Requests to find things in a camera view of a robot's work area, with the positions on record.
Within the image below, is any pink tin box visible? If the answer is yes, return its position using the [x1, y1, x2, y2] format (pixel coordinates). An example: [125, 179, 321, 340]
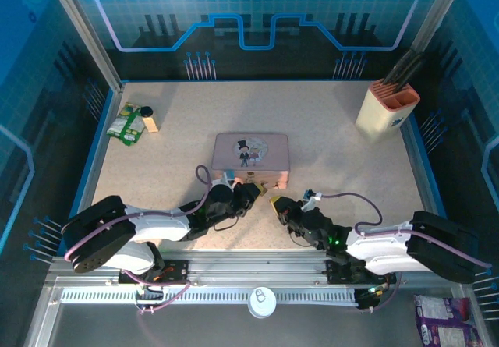
[211, 132, 292, 191]

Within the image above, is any white round lid lock icon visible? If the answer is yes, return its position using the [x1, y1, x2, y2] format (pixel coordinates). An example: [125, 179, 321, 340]
[247, 286, 278, 320]

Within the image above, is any small wooden block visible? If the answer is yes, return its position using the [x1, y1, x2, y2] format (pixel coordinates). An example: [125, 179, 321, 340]
[141, 114, 161, 134]

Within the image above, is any green snack packet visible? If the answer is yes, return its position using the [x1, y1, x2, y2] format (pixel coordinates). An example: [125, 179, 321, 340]
[106, 102, 143, 147]

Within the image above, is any cream knife block pink top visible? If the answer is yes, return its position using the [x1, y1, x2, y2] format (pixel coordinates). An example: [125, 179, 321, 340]
[354, 78, 421, 144]

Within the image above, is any purple snack packet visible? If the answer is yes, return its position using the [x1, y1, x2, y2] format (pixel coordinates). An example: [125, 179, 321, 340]
[413, 294, 485, 347]

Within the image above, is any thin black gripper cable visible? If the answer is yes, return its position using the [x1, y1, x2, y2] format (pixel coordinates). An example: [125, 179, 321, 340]
[213, 214, 240, 233]
[291, 232, 315, 248]

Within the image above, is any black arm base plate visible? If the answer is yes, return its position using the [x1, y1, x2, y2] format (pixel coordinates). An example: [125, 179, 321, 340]
[119, 259, 191, 285]
[324, 259, 397, 285]

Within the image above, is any aluminium frame rail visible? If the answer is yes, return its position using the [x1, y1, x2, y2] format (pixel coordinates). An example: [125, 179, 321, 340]
[45, 250, 469, 290]

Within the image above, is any white slotted cable duct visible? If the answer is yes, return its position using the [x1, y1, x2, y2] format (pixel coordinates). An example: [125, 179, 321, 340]
[60, 287, 359, 306]

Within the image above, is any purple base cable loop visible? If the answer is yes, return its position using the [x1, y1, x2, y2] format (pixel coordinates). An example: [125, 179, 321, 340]
[357, 272, 403, 313]
[121, 271, 192, 315]

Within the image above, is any black knife handle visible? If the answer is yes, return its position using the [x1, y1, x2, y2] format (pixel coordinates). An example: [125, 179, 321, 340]
[389, 52, 424, 87]
[383, 48, 415, 86]
[395, 60, 426, 93]

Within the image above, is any aluminium frame post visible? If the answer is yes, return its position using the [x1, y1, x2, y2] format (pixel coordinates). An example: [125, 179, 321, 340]
[41, 0, 125, 93]
[409, 0, 469, 54]

